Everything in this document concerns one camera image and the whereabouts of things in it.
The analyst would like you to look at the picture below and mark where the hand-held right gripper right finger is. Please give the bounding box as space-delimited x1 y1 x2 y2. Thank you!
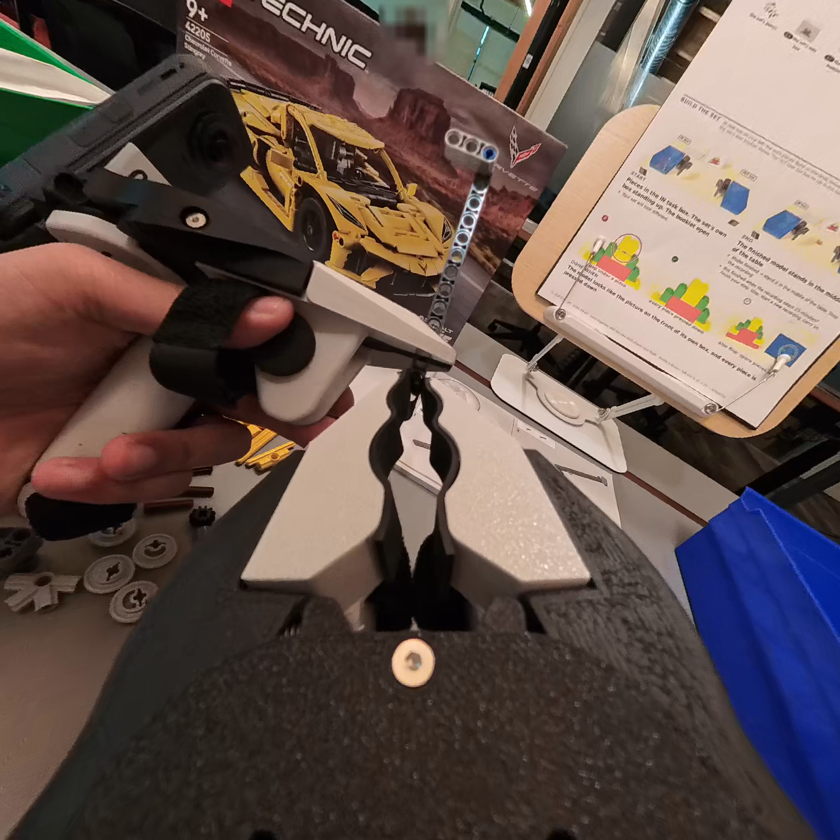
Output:
420 379 593 611

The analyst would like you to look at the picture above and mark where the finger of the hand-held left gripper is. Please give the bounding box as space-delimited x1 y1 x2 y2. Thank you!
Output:
307 260 458 370

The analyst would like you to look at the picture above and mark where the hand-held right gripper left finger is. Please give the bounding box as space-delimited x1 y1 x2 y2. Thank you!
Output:
241 374 408 627

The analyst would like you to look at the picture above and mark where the long grey lego beam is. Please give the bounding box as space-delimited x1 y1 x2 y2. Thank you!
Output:
427 169 493 330

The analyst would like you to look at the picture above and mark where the light grey lego connector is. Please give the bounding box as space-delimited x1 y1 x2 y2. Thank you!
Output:
444 128 500 173

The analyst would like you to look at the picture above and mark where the pile of yellow lego pieces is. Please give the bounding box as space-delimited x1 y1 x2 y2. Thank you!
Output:
235 424 298 473

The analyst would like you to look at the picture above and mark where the lego instruction booklet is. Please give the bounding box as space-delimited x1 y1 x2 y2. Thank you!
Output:
392 364 623 527

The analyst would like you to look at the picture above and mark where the grey lego wheel hub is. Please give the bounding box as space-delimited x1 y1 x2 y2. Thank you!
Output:
88 518 138 548
133 533 179 569
83 554 137 595
109 580 159 625

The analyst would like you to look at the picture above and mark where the lego set box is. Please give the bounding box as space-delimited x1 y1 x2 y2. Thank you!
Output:
177 0 568 342

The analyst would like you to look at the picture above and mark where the grey cross lego piece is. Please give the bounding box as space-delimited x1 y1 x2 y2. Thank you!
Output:
3 571 81 614

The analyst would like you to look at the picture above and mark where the person's left hand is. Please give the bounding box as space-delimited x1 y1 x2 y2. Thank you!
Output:
0 243 357 509

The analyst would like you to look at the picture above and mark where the green plastic bin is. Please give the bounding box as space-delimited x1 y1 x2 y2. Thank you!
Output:
0 20 114 166

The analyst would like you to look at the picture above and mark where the blue plastic bin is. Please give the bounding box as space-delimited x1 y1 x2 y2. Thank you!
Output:
675 487 840 836

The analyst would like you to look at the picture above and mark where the printed instruction sheet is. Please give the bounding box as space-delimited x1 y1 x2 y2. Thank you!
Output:
537 0 840 429

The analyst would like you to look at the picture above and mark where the dark grey lego frame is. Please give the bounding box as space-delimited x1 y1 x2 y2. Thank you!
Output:
0 527 45 573

